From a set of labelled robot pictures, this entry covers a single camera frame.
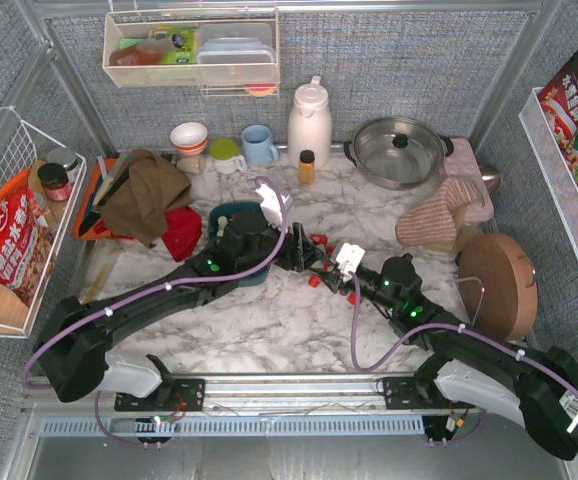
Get teal storage basket tray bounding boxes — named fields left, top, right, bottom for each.
left=208, top=201, right=270, bottom=288

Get green coffee capsule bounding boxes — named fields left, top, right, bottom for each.
left=218, top=216, right=228, bottom=230

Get pink striped towel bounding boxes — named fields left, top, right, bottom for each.
left=395, top=177, right=484, bottom=251

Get red cloth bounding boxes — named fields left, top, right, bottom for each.
left=161, top=207, right=202, bottom=262

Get brown cloth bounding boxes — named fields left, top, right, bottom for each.
left=100, top=149, right=191, bottom=247

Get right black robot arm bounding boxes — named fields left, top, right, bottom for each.
left=302, top=244, right=578, bottom=460

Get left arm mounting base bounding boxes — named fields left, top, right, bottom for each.
left=114, top=378, right=206, bottom=412

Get right arm mounting base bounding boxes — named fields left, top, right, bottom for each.
left=378, top=376, right=472, bottom=410

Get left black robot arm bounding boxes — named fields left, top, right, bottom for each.
left=22, top=176, right=326, bottom=403

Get orange spice bottle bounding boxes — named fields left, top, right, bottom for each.
left=298, top=150, right=315, bottom=184

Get blue mug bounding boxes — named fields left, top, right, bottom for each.
left=241, top=125, right=279, bottom=165

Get green lid white cup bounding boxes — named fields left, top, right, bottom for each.
left=210, top=138, right=247, bottom=175

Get white thermos jug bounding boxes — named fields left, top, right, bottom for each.
left=287, top=76, right=333, bottom=171

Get round wooden board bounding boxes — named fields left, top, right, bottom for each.
left=458, top=233, right=538, bottom=341

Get steel pot with lid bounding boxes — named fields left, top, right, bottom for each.
left=343, top=117, right=455, bottom=191

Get pepper grinder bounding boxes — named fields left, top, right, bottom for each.
left=176, top=155, right=206, bottom=175

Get pink egg tray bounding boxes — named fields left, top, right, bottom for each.
left=440, top=136, right=494, bottom=224

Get white striped bowl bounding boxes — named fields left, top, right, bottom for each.
left=169, top=122, right=208, bottom=155

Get orange tray with knives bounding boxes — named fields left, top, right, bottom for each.
left=71, top=163, right=122, bottom=241

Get clear plastic containers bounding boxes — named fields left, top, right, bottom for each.
left=195, top=22, right=276, bottom=86

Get orange snack bag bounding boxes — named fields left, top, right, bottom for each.
left=0, top=169, right=53, bottom=306

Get cream wall shelf basket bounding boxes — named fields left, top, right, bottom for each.
left=102, top=7, right=280, bottom=96

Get right white wall basket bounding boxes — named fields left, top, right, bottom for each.
left=518, top=87, right=578, bottom=262

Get left wire basket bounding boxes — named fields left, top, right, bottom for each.
left=0, top=118, right=88, bottom=338

